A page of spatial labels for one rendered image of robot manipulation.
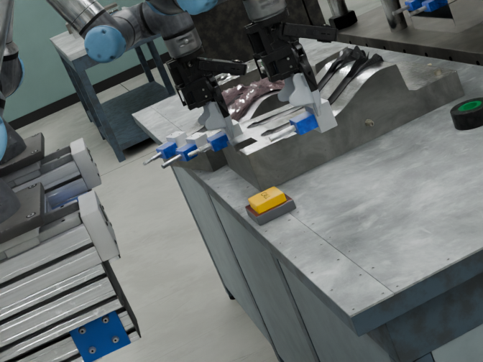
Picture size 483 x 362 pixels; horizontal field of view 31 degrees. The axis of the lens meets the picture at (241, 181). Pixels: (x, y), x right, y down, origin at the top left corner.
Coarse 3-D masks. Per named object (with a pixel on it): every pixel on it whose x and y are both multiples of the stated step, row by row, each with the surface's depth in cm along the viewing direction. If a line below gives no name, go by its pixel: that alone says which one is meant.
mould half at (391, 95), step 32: (352, 64) 195; (384, 64) 185; (416, 64) 203; (352, 96) 182; (384, 96) 184; (416, 96) 186; (448, 96) 188; (256, 128) 194; (352, 128) 183; (384, 128) 185; (256, 160) 179; (288, 160) 181; (320, 160) 183
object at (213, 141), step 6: (234, 120) 197; (234, 126) 193; (240, 126) 194; (222, 132) 196; (228, 132) 193; (234, 132) 194; (240, 132) 194; (210, 138) 196; (216, 138) 193; (222, 138) 194; (228, 138) 194; (210, 144) 195; (216, 144) 193; (222, 144) 194; (198, 150) 195; (204, 150) 195; (216, 150) 194
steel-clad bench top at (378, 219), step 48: (480, 96) 184; (384, 144) 179; (432, 144) 169; (480, 144) 160; (240, 192) 186; (288, 192) 175; (336, 192) 165; (384, 192) 156; (432, 192) 148; (480, 192) 141; (288, 240) 153; (336, 240) 145; (384, 240) 139; (432, 240) 132; (480, 240) 126; (336, 288) 130; (384, 288) 124
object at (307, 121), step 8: (312, 104) 169; (328, 104) 167; (304, 112) 171; (312, 112) 167; (328, 112) 167; (296, 120) 168; (304, 120) 167; (312, 120) 167; (320, 120) 167; (328, 120) 168; (288, 128) 168; (296, 128) 168; (304, 128) 167; (312, 128) 167; (320, 128) 168; (328, 128) 168; (272, 136) 167; (280, 136) 168
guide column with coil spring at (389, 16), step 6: (384, 0) 273; (390, 0) 272; (396, 0) 273; (384, 6) 274; (390, 6) 273; (396, 6) 273; (390, 12) 274; (402, 12) 275; (390, 18) 275; (396, 18) 274; (402, 18) 275; (390, 24) 276; (396, 24) 275; (402, 24) 275; (390, 30) 278; (396, 30) 276
